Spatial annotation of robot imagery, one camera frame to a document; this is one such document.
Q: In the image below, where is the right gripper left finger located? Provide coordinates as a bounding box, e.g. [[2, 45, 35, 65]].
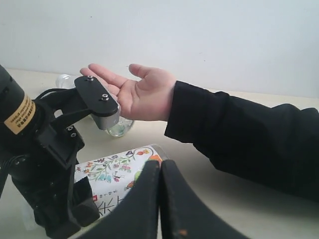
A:
[[80, 160, 160, 239]]

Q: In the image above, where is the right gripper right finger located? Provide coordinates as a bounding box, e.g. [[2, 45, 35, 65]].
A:
[[159, 160, 247, 239]]

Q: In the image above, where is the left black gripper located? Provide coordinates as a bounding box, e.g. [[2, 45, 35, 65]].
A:
[[0, 87, 100, 237]]

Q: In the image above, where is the lime label clear bottle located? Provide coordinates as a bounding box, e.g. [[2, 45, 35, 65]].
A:
[[55, 74, 135, 137]]

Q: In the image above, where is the floral label clear bottle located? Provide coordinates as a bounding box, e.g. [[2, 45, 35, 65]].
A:
[[74, 144, 168, 220]]

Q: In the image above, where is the black sleeved forearm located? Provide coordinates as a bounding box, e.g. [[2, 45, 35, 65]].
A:
[[165, 81, 319, 201]]

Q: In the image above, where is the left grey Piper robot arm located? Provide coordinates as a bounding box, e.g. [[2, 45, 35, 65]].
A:
[[0, 68, 99, 239]]

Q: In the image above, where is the open palm human hand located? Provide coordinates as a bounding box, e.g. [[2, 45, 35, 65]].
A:
[[80, 63, 176, 121]]

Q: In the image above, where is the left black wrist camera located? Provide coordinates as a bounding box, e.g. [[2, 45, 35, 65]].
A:
[[74, 76, 119, 130]]

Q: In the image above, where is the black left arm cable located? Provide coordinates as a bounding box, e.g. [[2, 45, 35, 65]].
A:
[[37, 87, 60, 100]]

